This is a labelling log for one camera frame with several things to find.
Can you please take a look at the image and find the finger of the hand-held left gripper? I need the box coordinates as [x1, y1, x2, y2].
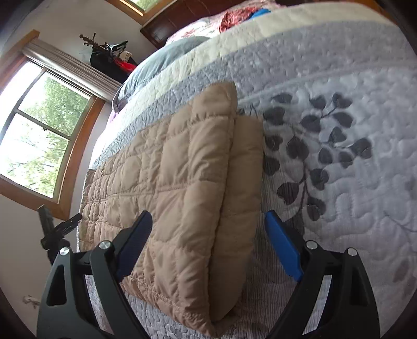
[37, 205, 55, 238]
[49, 213, 83, 242]

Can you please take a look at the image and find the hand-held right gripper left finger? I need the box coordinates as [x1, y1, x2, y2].
[36, 210, 154, 339]

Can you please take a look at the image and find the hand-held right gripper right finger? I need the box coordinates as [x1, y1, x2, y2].
[264, 210, 382, 339]

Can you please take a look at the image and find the beige quilted coat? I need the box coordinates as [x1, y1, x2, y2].
[78, 81, 264, 336]

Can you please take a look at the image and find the large wooden-framed window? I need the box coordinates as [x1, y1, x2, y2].
[0, 29, 105, 220]

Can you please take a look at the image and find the long grey curtain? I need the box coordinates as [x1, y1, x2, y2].
[23, 38, 122, 101]

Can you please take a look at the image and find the bed with grey quilt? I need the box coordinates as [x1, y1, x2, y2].
[76, 0, 417, 339]

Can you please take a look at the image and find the grey-blue pillow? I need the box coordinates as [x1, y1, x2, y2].
[112, 36, 211, 111]

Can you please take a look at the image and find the black and white bag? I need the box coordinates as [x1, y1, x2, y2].
[104, 40, 128, 53]

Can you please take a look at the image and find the dark wooden coat rack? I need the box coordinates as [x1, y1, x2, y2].
[80, 32, 108, 53]

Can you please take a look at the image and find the floral pillow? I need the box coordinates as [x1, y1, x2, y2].
[166, 0, 277, 44]

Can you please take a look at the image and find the dark wooden headboard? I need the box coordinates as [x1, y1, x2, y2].
[140, 0, 248, 49]

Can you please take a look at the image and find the red patterned cloth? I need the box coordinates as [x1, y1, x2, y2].
[219, 7, 256, 33]

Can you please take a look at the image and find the small wooden-framed window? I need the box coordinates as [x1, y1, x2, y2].
[106, 0, 178, 16]

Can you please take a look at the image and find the blue cloth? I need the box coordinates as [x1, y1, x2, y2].
[249, 8, 271, 21]

